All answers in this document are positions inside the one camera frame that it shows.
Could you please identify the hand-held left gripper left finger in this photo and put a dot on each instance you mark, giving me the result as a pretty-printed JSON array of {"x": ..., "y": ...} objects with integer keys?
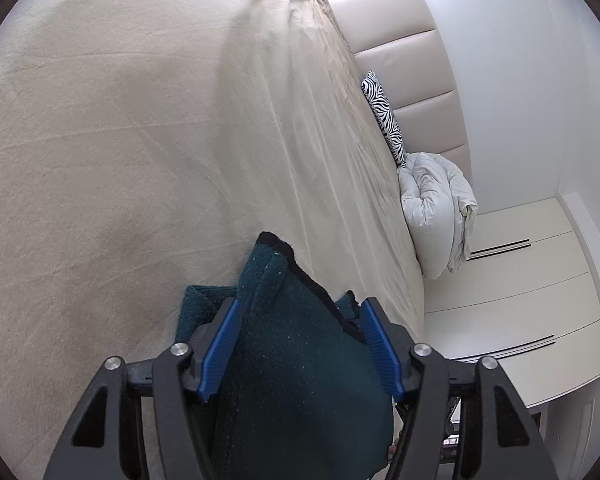
[{"x": 220, "y": 350}]

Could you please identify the beige padded headboard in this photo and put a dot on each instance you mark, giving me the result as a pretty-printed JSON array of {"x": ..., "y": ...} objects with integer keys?
[{"x": 420, "y": 65}]

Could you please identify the white wardrobe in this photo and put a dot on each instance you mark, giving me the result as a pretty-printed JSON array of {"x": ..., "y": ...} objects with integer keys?
[{"x": 520, "y": 300}]

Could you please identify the dark green sweater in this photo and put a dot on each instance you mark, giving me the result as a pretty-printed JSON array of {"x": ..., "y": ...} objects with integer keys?
[{"x": 290, "y": 360}]

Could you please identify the zebra print pillow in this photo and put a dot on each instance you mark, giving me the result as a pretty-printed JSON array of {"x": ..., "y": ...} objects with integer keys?
[{"x": 386, "y": 120}]

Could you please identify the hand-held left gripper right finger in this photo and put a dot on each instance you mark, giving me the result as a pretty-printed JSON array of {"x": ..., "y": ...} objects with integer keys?
[{"x": 382, "y": 350}]

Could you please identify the folded white duvet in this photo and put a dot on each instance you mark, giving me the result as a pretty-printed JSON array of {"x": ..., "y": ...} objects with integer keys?
[{"x": 435, "y": 210}]

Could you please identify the bed with beige sheet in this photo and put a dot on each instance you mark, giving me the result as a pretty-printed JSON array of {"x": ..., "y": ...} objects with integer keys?
[{"x": 130, "y": 160}]

